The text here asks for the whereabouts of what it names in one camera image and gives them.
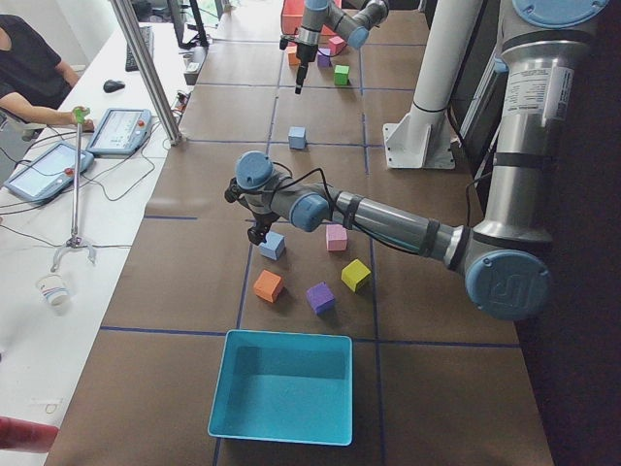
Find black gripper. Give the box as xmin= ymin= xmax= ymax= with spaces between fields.
xmin=247 ymin=213 xmax=279 ymax=243
xmin=294 ymin=43 xmax=315 ymax=95

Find light blue foam block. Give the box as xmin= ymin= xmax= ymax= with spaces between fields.
xmin=259 ymin=231 xmax=285 ymax=260
xmin=288 ymin=126 xmax=307 ymax=150

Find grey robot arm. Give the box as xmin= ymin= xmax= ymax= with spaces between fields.
xmin=281 ymin=0 xmax=390 ymax=94
xmin=225 ymin=1 xmax=611 ymax=321

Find textured orange foam block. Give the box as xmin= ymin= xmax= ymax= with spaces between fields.
xmin=285 ymin=46 xmax=300 ymax=66

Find purple foam block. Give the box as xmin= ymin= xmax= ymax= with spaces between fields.
xmin=306 ymin=282 xmax=336 ymax=315
xmin=316 ymin=50 xmax=332 ymax=68

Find green foam block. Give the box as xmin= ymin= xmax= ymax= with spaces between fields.
xmin=333 ymin=65 xmax=350 ymax=86

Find smooth orange foam block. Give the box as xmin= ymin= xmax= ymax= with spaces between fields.
xmin=252 ymin=270 xmax=284 ymax=303

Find red foam block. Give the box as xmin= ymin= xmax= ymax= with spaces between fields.
xmin=328 ymin=35 xmax=347 ymax=56

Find red storage bin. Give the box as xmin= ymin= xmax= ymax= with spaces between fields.
xmin=280 ymin=0 xmax=336 ymax=36

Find pink foam block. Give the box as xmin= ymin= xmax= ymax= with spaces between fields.
xmin=325 ymin=224 xmax=348 ymax=251

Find yellow foam block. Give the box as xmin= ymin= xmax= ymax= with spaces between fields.
xmin=341 ymin=259 xmax=372 ymax=292

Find black monitor stand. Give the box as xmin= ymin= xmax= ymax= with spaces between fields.
xmin=167 ymin=0 xmax=210 ymax=50

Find teal plastic bin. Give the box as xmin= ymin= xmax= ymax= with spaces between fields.
xmin=208 ymin=330 xmax=353 ymax=447

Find black keyboard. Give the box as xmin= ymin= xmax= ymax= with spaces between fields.
xmin=124 ymin=24 xmax=155 ymax=73

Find far teach pendant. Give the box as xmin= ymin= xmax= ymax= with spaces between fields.
xmin=86 ymin=108 xmax=151 ymax=158

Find teach pendant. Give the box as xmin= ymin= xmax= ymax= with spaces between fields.
xmin=86 ymin=108 xmax=151 ymax=158
xmin=4 ymin=142 xmax=77 ymax=204

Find white side desk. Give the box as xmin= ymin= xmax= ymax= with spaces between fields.
xmin=0 ymin=22 xmax=214 ymax=466

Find black computer mouse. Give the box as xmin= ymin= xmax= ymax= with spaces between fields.
xmin=103 ymin=80 xmax=125 ymax=93

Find paper cup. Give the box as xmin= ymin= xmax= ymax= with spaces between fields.
xmin=36 ymin=274 xmax=70 ymax=306

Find metal reacher grabber tool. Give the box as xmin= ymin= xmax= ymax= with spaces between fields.
xmin=50 ymin=107 xmax=96 ymax=273

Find near teach pendant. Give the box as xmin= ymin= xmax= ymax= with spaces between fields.
xmin=4 ymin=142 xmax=77 ymax=204

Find seated person black shirt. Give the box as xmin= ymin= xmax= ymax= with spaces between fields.
xmin=1 ymin=15 xmax=80 ymax=126

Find aluminium frame post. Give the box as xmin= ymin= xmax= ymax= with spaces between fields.
xmin=111 ymin=0 xmax=182 ymax=147

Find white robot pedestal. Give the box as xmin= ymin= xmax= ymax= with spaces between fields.
xmin=383 ymin=0 xmax=482 ymax=170

